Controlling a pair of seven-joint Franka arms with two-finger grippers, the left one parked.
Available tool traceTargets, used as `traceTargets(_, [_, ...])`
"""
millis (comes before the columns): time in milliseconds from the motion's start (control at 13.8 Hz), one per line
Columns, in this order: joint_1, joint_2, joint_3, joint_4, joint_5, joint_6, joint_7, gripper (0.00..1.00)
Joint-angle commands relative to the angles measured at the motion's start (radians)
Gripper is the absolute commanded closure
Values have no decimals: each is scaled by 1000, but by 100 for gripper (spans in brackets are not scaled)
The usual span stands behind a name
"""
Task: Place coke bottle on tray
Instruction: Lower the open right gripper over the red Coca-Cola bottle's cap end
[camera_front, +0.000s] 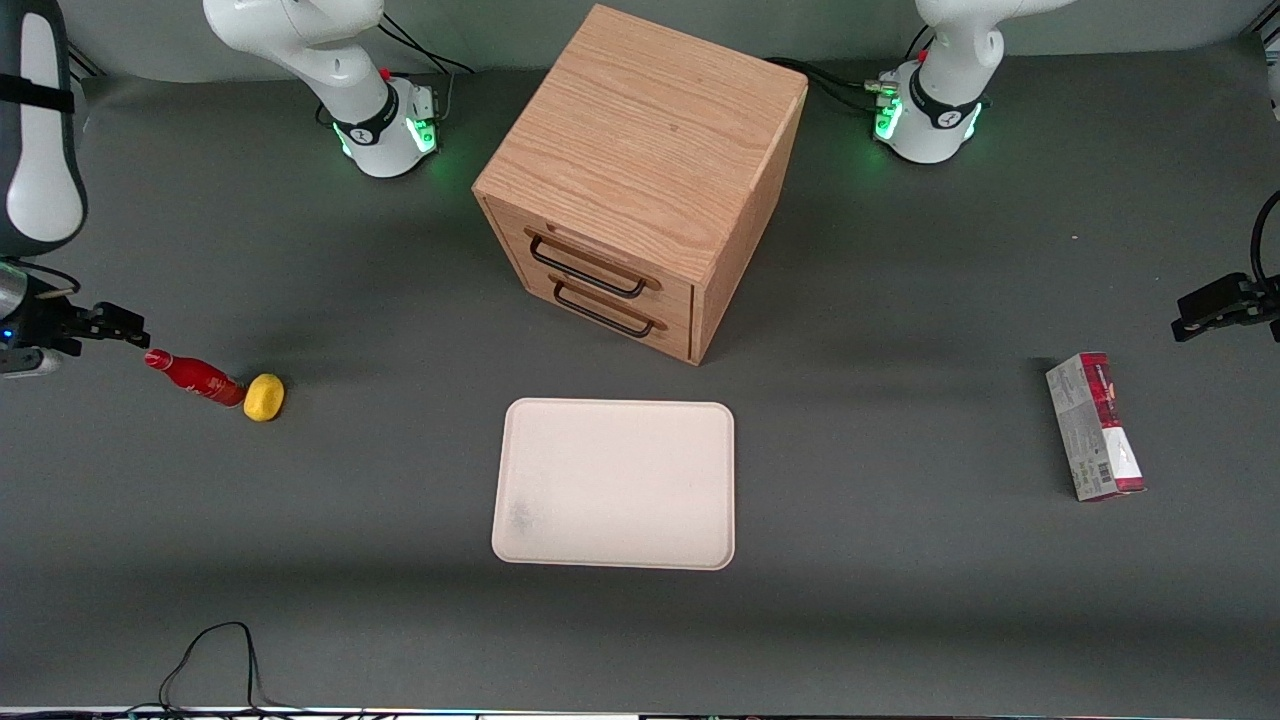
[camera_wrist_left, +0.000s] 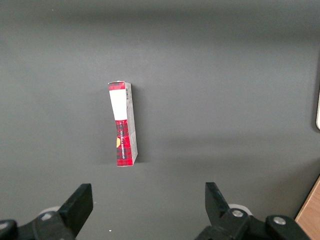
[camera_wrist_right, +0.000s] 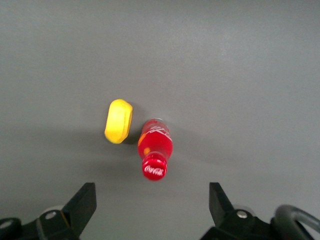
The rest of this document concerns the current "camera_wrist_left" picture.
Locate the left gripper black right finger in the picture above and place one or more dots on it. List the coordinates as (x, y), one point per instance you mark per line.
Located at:
(225, 225)

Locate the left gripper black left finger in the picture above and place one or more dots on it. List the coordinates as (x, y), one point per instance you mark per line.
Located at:
(67, 217)

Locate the beige plastic tray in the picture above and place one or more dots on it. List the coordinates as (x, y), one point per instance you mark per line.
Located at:
(318, 112)

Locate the wooden drawer cabinet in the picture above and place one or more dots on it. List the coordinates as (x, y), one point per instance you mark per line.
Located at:
(310, 215)

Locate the red plaid cardboard box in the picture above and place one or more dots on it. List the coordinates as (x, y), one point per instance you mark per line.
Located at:
(122, 105)

